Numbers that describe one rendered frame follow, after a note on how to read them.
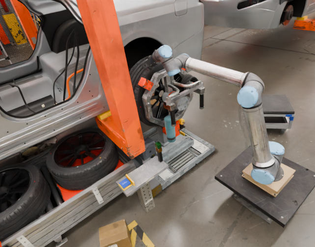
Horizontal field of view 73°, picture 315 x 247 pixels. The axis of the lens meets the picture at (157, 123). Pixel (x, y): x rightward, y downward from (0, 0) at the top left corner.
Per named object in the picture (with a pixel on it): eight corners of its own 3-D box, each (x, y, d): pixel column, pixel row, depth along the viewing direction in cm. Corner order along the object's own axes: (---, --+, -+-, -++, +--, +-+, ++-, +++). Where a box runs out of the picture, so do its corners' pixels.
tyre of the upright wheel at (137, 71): (184, 73, 236) (143, 40, 188) (200, 78, 220) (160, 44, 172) (156, 125, 242) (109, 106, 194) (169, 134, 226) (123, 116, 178)
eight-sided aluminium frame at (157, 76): (189, 108, 226) (186, 58, 194) (193, 111, 221) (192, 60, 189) (148, 132, 202) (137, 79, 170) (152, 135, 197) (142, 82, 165)
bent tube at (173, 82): (185, 78, 194) (184, 66, 188) (201, 84, 181) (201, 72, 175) (171, 85, 187) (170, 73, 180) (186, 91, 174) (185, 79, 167)
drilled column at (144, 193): (149, 199, 210) (141, 171, 185) (155, 206, 203) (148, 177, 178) (140, 206, 205) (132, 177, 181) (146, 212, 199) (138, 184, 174)
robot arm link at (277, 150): (282, 159, 170) (287, 142, 160) (277, 174, 160) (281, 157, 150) (262, 153, 178) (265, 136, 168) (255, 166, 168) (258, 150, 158)
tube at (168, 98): (169, 86, 186) (167, 74, 179) (184, 92, 173) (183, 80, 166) (153, 93, 178) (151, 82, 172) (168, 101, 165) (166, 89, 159)
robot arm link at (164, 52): (165, 61, 147) (157, 47, 145) (158, 64, 159) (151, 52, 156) (175, 54, 150) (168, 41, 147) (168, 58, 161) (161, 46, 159)
